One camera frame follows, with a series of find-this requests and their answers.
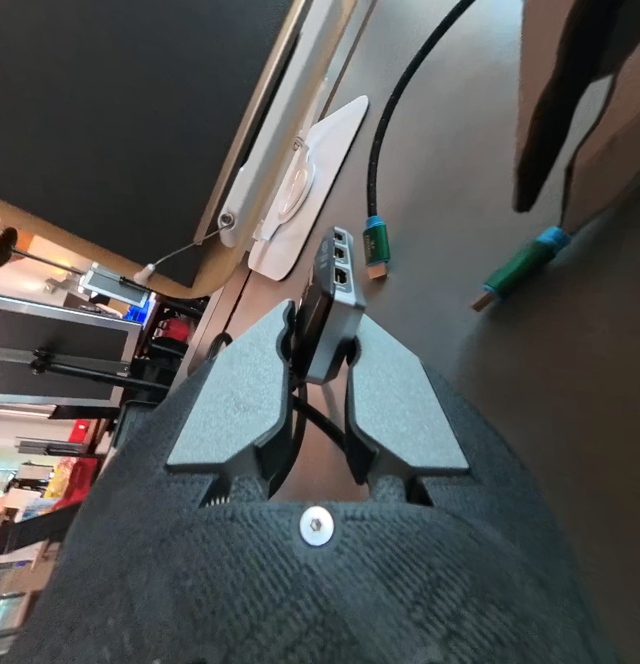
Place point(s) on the red bag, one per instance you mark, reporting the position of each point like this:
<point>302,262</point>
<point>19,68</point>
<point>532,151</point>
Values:
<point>173,330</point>

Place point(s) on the black covered computer monitor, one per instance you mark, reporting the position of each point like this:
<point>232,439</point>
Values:
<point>117,103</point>

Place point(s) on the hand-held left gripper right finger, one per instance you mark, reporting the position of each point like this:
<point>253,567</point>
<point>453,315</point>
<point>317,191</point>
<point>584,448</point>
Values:
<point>403,410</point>

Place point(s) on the blue plastic crate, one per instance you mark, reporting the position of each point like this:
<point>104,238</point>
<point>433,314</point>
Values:
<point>141,313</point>

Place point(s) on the black HDMI switch box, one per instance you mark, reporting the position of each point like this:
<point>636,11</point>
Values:
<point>346,316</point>

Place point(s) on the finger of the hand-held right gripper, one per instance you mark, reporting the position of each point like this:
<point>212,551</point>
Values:
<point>540,41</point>
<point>620,155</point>

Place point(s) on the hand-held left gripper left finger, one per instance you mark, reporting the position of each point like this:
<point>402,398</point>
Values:
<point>231,404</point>

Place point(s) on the grey metal shelf rack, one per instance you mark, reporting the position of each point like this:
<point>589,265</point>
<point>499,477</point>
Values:
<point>50,332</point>

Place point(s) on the red storage crate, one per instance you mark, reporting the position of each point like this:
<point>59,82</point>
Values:
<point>81,467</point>

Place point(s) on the white monitor stand base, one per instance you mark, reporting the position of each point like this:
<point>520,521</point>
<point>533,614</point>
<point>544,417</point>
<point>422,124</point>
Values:
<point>330,135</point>

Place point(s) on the white framed tablet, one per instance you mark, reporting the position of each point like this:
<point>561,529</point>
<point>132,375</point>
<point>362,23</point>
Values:
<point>112,282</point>

